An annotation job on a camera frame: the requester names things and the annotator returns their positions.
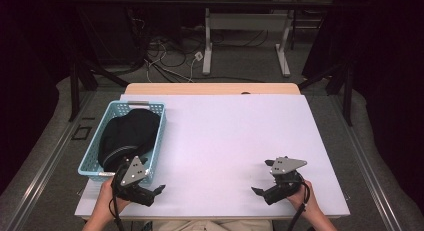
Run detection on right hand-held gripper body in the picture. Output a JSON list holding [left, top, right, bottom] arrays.
[[262, 156, 308, 206]]

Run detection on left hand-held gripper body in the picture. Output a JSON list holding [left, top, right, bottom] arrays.
[[112, 155, 157, 207]]

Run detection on black cloth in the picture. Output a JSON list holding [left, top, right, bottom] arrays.
[[97, 108, 161, 173]]

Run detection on light blue plastic basket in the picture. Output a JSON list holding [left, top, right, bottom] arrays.
[[77, 100, 167, 185]]

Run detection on person's right hand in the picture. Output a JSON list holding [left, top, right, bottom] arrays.
[[286, 179, 323, 223]]

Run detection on person's left hand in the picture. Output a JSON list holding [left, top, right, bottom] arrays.
[[96, 176, 132, 222]]

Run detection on white table mat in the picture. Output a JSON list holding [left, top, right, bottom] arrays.
[[74, 93, 351, 221]]

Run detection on wooden table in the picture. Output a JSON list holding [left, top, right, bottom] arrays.
[[123, 82, 302, 96]]

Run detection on black metal stand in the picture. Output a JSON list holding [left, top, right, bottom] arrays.
[[297, 59, 355, 127], [67, 54, 132, 123]]

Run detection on desk with white legs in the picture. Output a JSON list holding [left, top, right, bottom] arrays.
[[183, 0, 336, 78]]

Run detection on black curtain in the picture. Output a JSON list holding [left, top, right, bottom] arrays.
[[0, 0, 79, 195], [301, 0, 424, 212]]

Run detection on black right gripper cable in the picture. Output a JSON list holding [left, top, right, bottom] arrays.
[[286, 180, 312, 231]]

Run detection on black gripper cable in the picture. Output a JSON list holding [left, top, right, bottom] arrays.
[[109, 169, 126, 231], [286, 180, 312, 231]]

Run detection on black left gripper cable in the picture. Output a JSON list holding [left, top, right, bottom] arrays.
[[109, 169, 126, 231]]

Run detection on black floor socket frame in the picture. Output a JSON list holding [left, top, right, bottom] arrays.
[[71, 124, 93, 141]]

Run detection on black floor cables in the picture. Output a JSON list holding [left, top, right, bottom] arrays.
[[131, 10, 269, 84]]

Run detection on white cable with plug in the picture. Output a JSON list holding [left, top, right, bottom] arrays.
[[145, 40, 205, 84]]

